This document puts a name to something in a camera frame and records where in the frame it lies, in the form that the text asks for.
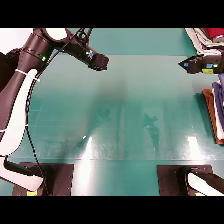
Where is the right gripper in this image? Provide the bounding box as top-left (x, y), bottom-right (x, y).
top-left (178, 54), bottom-right (215, 75)

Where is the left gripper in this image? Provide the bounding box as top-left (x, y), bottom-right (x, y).
top-left (86, 52), bottom-right (110, 72)

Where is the heap of clothes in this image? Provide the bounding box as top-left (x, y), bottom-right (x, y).
top-left (184, 27), bottom-right (224, 58)

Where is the red garment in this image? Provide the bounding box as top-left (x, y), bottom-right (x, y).
top-left (203, 27), bottom-right (224, 40)

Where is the purple garment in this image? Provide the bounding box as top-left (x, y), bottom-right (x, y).
top-left (211, 73), bottom-right (224, 113)

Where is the white garment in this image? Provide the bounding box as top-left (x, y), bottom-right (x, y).
top-left (213, 99), bottom-right (224, 140)

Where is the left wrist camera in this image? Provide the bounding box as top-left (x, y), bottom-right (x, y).
top-left (74, 27), bottom-right (95, 43)

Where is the black cable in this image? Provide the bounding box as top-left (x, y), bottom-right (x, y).
top-left (23, 74), bottom-right (51, 197)

